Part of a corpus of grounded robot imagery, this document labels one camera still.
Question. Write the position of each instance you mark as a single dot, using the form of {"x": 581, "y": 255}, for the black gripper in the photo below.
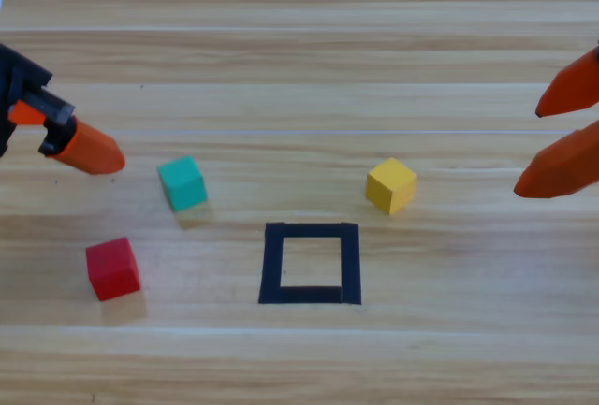
{"x": 9, "y": 77}

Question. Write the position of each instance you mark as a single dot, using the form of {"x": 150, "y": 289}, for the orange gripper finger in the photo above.
{"x": 573, "y": 87}
{"x": 561, "y": 166}

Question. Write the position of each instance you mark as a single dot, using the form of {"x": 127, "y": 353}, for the green wooden cube block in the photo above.
{"x": 182, "y": 185}

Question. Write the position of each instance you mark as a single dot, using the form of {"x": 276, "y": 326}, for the red wooden cube block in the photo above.
{"x": 112, "y": 269}

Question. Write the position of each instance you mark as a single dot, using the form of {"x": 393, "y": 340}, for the yellow wooden cube block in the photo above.
{"x": 390, "y": 185}

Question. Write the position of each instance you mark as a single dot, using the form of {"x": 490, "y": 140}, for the black tape square outline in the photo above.
{"x": 273, "y": 264}

